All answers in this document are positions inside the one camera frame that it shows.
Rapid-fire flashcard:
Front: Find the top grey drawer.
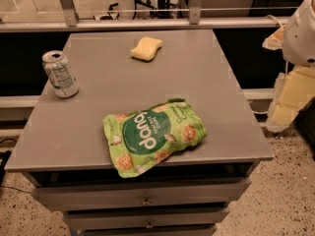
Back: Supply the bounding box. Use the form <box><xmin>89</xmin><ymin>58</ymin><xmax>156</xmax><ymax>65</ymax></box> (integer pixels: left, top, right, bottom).
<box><xmin>31</xmin><ymin>177</ymin><xmax>251</xmax><ymax>211</ymax></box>

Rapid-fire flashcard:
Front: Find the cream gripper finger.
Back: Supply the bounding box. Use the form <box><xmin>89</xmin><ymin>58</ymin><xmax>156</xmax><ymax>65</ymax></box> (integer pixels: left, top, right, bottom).
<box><xmin>266</xmin><ymin>66</ymin><xmax>315</xmax><ymax>133</ymax></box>
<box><xmin>262</xmin><ymin>26</ymin><xmax>284</xmax><ymax>50</ymax></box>

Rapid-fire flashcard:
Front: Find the silver soda can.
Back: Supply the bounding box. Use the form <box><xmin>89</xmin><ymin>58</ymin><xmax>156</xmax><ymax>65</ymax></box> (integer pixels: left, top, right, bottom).
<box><xmin>42</xmin><ymin>50</ymin><xmax>79</xmax><ymax>98</ymax></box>

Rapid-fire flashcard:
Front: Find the yellow sponge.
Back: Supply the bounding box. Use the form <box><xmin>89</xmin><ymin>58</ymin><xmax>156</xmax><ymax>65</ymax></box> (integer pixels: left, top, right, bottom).
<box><xmin>130</xmin><ymin>36</ymin><xmax>162</xmax><ymax>61</ymax></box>

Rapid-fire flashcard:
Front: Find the metal railing frame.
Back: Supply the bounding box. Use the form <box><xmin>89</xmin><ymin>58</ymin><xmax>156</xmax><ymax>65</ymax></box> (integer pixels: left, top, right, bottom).
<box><xmin>0</xmin><ymin>0</ymin><xmax>302</xmax><ymax>32</ymax></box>

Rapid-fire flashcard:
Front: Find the grey drawer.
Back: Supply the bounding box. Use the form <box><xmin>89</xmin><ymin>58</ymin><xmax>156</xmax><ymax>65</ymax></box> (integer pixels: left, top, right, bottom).
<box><xmin>31</xmin><ymin>177</ymin><xmax>251</xmax><ymax>211</ymax></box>
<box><xmin>63</xmin><ymin>207</ymin><xmax>229</xmax><ymax>230</ymax></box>

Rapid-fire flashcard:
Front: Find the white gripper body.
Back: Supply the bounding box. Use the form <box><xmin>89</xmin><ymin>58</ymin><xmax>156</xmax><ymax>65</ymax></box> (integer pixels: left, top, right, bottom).
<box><xmin>283</xmin><ymin>0</ymin><xmax>315</xmax><ymax>67</ymax></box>

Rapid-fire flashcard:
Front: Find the green rice chip bag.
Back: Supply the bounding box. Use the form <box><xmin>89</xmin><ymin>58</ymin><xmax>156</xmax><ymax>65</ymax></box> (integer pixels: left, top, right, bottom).
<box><xmin>102</xmin><ymin>98</ymin><xmax>207</xmax><ymax>178</ymax></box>

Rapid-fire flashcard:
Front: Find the grey drawer cabinet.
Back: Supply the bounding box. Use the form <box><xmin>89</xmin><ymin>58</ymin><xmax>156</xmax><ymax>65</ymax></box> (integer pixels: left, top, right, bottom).
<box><xmin>7</xmin><ymin>29</ymin><xmax>273</xmax><ymax>236</ymax></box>

